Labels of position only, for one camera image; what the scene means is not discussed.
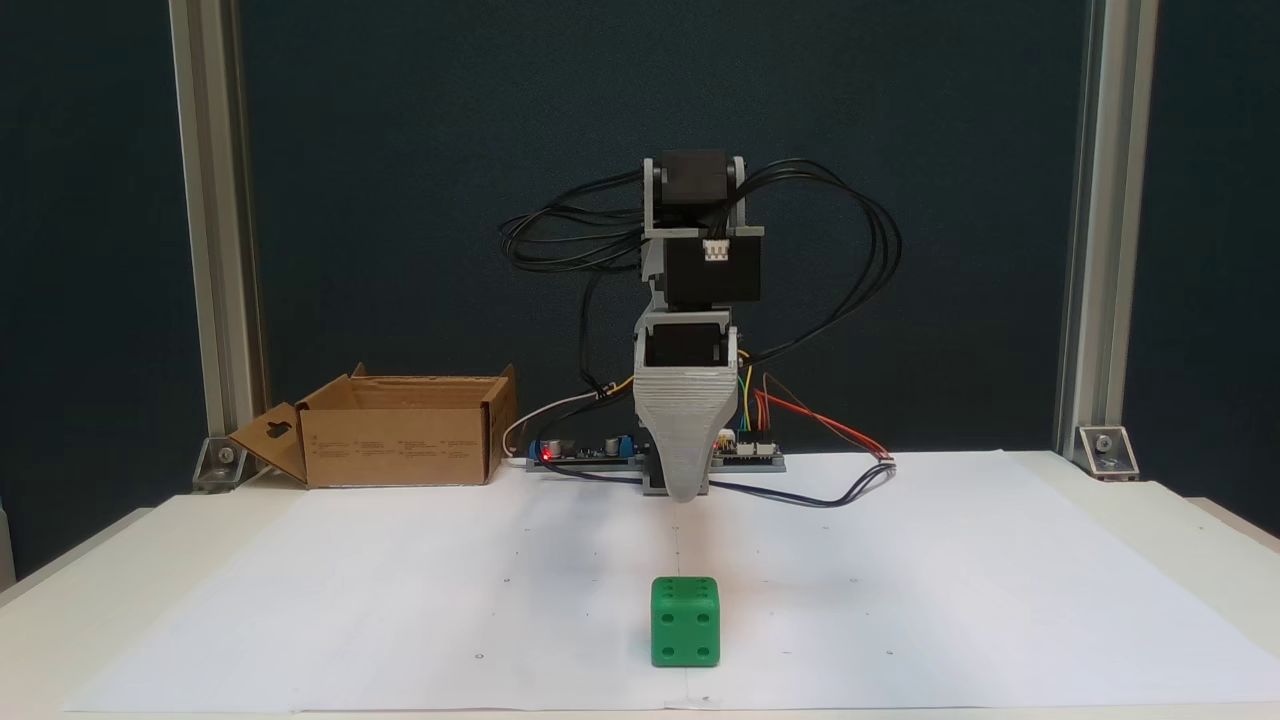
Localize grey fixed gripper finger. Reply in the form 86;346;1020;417
634;368;741;503

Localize green die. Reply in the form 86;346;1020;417
650;576;722;669

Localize motor controller circuit board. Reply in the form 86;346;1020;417
712;428;784;463

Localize grey board mounting plate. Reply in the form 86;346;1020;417
525;455;787;474

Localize blue power circuit board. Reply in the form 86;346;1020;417
527;432;643;467

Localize brown cardboard box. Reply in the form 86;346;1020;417
228;363;519;490

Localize white paper sheet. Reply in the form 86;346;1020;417
62;450;1280;713

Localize black cable with white connector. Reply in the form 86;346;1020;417
540;458;896;509

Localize white usb cable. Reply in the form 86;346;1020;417
503;390;633;461

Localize orange red wires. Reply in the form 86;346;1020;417
757;372;893;461

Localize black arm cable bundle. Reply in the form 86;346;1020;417
498;160;904;401

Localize metal corner bracket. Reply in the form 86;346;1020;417
1074;425;1141;482
192;436;251;494

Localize aluminium profile post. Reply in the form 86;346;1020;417
168;0;269;441
1053;0;1161;453

